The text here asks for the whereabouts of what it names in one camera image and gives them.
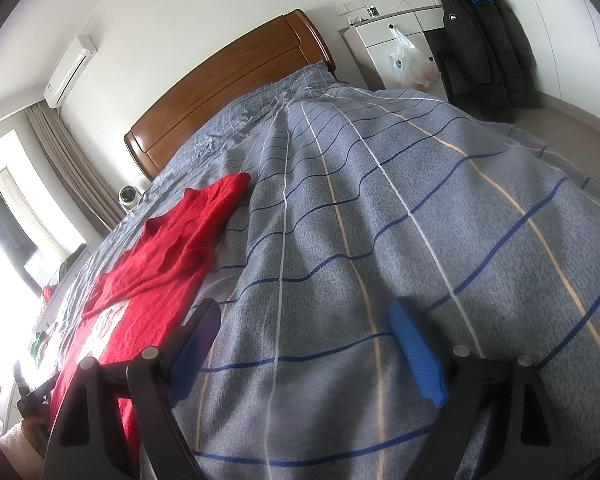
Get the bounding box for red sweater with white animal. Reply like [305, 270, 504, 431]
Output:
[47, 172, 252, 466]

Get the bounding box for white dresser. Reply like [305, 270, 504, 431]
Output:
[342, 4, 448, 93]

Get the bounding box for beige curtain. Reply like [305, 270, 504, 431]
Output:
[26, 102, 126, 233]

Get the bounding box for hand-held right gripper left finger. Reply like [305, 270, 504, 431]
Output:
[42, 298, 223, 480]

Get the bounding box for black jacket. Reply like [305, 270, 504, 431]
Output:
[437, 0, 536, 123]

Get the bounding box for green garment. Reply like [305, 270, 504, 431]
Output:
[30, 330, 51, 361]

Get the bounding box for dark clothes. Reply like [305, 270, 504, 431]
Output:
[57, 245, 88, 281]

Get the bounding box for white window bench cabinet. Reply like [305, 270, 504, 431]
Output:
[30, 270, 83, 356]

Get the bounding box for person's left hand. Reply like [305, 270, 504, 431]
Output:
[22, 417, 48, 456]

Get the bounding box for white wardrobe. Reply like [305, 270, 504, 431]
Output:
[435, 0, 600, 126]

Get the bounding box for window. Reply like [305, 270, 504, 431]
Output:
[0, 130, 88, 311]

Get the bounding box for white round fan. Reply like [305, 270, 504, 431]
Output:
[118, 186, 146, 212]

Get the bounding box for person's left forearm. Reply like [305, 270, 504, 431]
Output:
[0, 422, 46, 480]

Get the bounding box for wooden headboard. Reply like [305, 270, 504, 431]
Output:
[124, 9, 337, 182]

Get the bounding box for white plastic bag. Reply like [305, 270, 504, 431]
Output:
[387, 25, 441, 92]

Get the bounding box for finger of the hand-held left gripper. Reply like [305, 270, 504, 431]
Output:
[30, 377, 57, 402]
[12, 362, 31, 397]

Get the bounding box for bed with grey checked duvet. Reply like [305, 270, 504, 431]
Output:
[45, 62, 600, 480]

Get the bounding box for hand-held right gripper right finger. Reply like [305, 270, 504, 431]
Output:
[387, 297, 563, 480]

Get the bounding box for white air conditioner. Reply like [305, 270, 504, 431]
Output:
[44, 35, 98, 108]

